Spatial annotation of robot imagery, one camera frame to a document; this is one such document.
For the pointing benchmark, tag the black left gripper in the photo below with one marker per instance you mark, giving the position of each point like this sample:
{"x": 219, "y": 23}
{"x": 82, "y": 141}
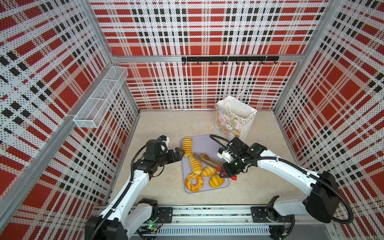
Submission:
{"x": 178, "y": 158}

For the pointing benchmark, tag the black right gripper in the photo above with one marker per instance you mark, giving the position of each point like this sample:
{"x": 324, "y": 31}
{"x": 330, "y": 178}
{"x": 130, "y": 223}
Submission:
{"x": 228, "y": 172}

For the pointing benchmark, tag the red handled metal tongs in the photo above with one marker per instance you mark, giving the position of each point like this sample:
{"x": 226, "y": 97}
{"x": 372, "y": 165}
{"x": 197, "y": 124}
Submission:
{"x": 213, "y": 165}

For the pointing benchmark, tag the striped long bread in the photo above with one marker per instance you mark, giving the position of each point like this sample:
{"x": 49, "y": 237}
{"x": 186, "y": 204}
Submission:
{"x": 187, "y": 146}
{"x": 196, "y": 165}

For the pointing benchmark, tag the grey lilac tray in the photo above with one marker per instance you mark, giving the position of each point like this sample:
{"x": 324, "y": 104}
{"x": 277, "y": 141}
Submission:
{"x": 203, "y": 145}

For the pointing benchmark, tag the croissant shaped bread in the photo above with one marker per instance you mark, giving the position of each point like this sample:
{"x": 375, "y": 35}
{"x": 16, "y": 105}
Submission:
{"x": 208, "y": 170}

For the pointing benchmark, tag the ring doughnut bread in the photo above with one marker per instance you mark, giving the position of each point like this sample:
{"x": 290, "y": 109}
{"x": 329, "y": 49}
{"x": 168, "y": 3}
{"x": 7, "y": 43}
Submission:
{"x": 194, "y": 182}

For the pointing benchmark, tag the round striped bun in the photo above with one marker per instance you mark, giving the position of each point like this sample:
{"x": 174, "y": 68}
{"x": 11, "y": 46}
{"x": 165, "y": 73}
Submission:
{"x": 215, "y": 181}

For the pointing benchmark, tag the cartoon animal paper bag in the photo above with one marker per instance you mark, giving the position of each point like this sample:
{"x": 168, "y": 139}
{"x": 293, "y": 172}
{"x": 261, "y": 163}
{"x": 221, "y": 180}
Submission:
{"x": 235, "y": 116}

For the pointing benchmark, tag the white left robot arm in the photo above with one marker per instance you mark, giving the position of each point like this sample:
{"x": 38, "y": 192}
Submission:
{"x": 119, "y": 220}

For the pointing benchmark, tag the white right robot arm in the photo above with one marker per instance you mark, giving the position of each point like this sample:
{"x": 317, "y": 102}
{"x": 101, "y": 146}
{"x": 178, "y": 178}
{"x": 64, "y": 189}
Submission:
{"x": 319, "y": 199}

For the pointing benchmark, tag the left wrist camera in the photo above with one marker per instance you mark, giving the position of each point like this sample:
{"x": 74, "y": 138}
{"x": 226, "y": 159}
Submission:
{"x": 164, "y": 139}

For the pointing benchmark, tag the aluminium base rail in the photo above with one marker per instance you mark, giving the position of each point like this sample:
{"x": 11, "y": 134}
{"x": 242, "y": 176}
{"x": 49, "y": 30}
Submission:
{"x": 231, "y": 221}

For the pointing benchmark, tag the white wire mesh basket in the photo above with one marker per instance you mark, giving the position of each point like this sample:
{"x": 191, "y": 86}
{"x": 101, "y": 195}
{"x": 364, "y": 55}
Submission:
{"x": 95, "y": 108}

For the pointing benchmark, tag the black hook rail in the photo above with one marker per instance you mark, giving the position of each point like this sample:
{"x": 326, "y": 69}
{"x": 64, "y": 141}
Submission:
{"x": 225, "y": 59}

